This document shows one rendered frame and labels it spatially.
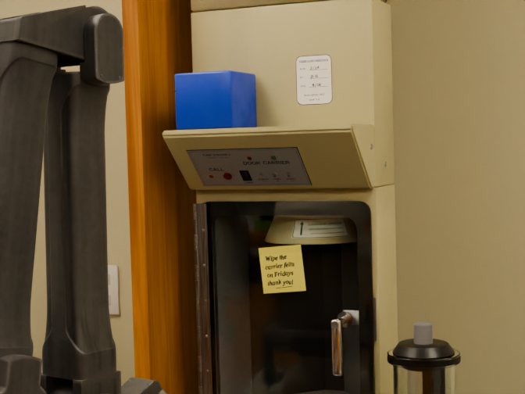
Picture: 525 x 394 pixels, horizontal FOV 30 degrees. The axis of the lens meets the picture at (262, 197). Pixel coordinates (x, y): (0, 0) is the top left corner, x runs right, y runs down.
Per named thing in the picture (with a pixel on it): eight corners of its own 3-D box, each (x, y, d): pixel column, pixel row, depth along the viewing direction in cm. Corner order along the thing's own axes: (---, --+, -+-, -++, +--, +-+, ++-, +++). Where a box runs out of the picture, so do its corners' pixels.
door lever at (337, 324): (354, 370, 157) (339, 369, 158) (352, 311, 157) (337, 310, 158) (343, 377, 152) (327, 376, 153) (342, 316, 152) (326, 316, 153)
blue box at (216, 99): (203, 130, 166) (201, 77, 165) (257, 128, 162) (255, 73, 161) (175, 130, 156) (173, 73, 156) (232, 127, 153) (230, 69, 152)
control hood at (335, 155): (194, 189, 168) (192, 130, 167) (377, 188, 155) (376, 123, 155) (162, 193, 157) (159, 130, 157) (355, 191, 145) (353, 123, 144)
